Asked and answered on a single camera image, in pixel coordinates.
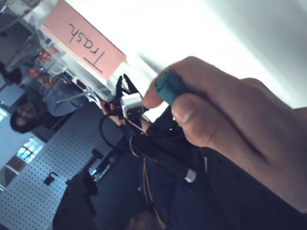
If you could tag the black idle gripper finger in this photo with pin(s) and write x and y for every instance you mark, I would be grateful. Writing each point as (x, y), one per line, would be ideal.
(121, 88)
(132, 86)

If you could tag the green black edding marker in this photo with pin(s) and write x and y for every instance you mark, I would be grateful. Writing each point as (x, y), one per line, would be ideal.
(171, 88)

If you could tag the black idle robot arm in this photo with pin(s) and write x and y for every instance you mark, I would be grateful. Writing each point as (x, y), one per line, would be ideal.
(163, 154)

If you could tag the dark-haired person in blue shirt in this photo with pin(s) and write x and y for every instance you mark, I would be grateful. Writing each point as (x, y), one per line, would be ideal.
(59, 98)

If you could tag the brown-haired person in blue shirt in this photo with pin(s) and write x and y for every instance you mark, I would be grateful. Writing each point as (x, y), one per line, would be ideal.
(180, 205)

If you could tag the man's right hand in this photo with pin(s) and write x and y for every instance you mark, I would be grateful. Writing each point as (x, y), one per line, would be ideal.
(247, 128)

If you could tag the pink trash sign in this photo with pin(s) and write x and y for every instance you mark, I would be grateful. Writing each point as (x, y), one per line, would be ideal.
(85, 43)

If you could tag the black padlock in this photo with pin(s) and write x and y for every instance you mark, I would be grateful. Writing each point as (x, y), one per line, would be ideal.
(50, 179)

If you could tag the white pegboard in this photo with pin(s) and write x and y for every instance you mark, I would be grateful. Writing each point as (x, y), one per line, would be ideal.
(23, 201)

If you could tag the silver laptop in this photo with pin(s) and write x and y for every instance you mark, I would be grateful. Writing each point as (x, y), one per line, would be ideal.
(6, 48)

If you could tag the white idle arm camera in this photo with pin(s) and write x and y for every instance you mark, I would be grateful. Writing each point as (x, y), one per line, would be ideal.
(131, 104)

